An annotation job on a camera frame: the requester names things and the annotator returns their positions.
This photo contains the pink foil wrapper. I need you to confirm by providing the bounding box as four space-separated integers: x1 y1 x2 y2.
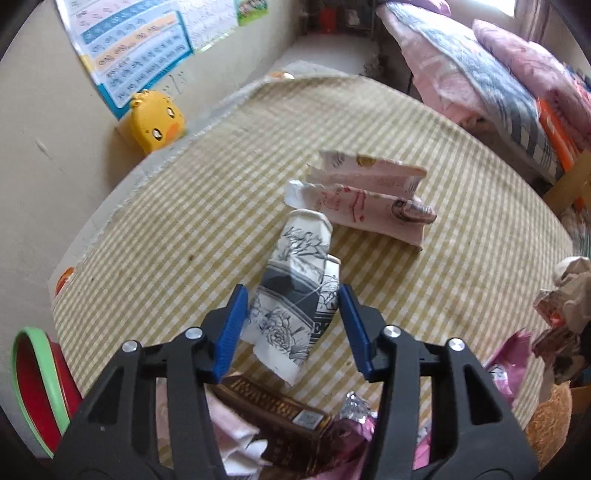
317 330 531 479

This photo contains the brown paper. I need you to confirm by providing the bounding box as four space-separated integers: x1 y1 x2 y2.
532 256 590 385

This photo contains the dark brown snack box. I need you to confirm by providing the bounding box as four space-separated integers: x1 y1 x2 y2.
211 374 332 475

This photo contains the black white floral carton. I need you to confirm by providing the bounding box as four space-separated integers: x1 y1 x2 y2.
242 209 341 386

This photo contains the white pink paper bag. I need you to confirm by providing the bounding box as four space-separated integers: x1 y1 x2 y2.
284 150 437 248

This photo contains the red green-rimmed trash bin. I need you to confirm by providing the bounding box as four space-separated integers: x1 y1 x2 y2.
11 327 82 457

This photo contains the brown plush teddy bear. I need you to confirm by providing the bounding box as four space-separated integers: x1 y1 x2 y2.
525 382 573 470

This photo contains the yellow checked tablecloth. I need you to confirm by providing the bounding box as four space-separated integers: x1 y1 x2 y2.
54 76 572 392

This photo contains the wooden chair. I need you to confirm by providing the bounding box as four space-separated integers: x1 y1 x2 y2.
543 153 590 216

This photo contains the orange box on bed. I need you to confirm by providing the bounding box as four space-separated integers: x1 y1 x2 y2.
536 99 580 172

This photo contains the yellow duck potty seat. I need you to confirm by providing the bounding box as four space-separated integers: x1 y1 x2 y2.
130 90 185 155

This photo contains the bed with plaid blanket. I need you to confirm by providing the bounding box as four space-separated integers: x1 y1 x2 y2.
378 2 564 184

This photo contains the pink quilt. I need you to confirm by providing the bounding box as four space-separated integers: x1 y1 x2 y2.
472 20 590 150

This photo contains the red container on floor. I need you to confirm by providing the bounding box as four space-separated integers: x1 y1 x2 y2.
318 7 338 34

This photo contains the blue pinyin wall poster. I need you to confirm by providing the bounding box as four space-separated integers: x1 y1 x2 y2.
56 0 193 119

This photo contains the white chart wall poster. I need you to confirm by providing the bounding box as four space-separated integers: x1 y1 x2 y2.
178 0 238 52

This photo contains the green number wall poster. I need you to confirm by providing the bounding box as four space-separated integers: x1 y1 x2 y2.
235 0 269 26

